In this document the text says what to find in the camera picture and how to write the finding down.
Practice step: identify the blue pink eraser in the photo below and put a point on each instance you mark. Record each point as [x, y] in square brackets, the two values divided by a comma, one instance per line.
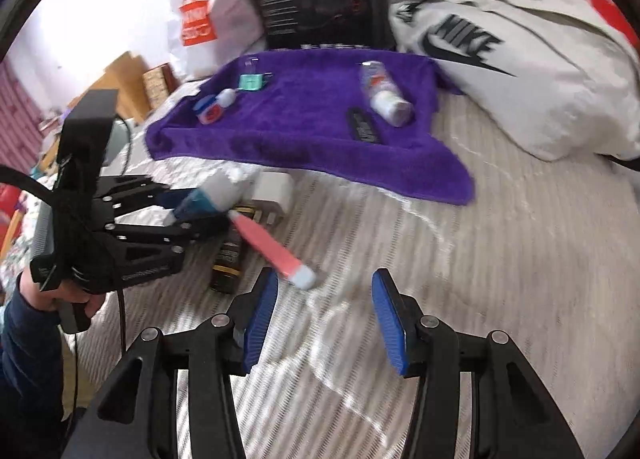
[210, 111]

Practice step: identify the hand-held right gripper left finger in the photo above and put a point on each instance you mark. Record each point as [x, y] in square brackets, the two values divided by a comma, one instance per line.
[260, 319]

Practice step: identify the white plastic shopping bag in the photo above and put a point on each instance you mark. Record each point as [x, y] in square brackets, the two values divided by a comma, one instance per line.
[230, 4]

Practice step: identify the striped bedspread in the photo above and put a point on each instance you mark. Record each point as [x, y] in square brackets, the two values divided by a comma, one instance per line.
[450, 249]

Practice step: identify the white blue label bottle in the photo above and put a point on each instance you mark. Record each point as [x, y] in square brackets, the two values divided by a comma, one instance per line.
[210, 196]

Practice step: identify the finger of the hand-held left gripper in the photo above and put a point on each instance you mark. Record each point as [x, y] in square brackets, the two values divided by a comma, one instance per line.
[165, 239]
[172, 200]

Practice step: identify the white charger plug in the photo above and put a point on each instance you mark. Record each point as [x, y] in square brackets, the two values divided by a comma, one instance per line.
[272, 189]

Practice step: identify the black gold tube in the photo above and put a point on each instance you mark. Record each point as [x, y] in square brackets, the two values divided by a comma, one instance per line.
[227, 259]

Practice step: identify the purple towel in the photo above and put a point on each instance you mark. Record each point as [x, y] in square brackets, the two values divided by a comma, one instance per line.
[300, 139]

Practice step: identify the person's left forearm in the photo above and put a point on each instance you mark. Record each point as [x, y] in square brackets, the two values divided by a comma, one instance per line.
[30, 364]

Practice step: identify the small white label bottle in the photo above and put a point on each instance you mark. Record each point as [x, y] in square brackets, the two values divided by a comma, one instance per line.
[392, 108]

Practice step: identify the pink striped cloth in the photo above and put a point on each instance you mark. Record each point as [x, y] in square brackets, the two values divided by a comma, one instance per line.
[20, 109]

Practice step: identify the grey sports bag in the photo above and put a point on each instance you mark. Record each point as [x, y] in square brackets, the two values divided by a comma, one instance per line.
[525, 64]

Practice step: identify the light wooden bedside table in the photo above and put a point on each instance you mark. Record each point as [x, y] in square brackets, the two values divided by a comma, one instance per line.
[125, 74]

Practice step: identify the person's left hand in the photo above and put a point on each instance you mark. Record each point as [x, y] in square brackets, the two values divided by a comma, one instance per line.
[40, 295]

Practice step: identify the black cosmetic box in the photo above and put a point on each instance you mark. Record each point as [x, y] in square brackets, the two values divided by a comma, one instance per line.
[364, 126]

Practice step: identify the green binder clip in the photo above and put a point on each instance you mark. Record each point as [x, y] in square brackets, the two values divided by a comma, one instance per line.
[249, 83]

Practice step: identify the patterned cover book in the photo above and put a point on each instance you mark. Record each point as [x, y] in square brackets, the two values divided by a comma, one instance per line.
[157, 81]

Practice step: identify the pink stick tube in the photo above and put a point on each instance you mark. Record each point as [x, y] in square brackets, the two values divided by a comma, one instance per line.
[270, 249]

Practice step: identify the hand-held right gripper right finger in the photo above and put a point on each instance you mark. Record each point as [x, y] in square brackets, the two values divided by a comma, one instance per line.
[390, 324]

